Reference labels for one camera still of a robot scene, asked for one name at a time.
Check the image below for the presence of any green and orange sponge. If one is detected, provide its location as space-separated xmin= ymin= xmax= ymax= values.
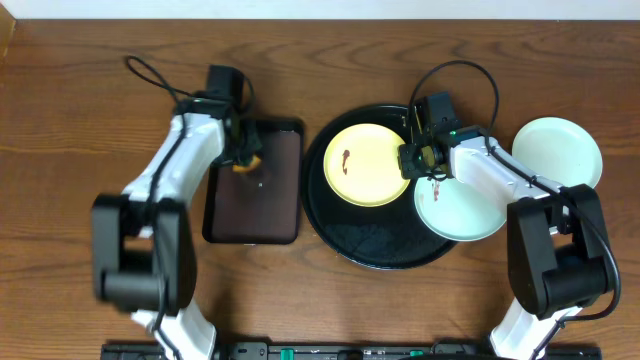
xmin=232 ymin=155 xmax=262 ymax=174

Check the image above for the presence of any yellow plate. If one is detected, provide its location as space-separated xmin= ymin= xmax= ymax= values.
xmin=322 ymin=123 xmax=410 ymax=207

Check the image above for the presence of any pale green plate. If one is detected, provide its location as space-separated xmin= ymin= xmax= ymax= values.
xmin=512 ymin=117 xmax=603 ymax=188
xmin=414 ymin=178 xmax=506 ymax=242

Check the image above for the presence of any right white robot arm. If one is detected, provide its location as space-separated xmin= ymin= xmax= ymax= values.
xmin=398 ymin=126 xmax=621 ymax=359

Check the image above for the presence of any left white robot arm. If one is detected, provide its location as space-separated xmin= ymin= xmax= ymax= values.
xmin=91 ymin=93 xmax=256 ymax=359

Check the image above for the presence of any black rectangular water tray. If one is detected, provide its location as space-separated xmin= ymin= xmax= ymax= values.
xmin=202 ymin=118 xmax=304 ymax=245

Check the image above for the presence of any black round tray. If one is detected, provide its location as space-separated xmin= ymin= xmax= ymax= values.
xmin=301 ymin=104 xmax=456 ymax=270

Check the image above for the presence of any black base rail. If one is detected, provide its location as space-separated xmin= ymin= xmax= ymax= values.
xmin=99 ymin=340 xmax=603 ymax=360

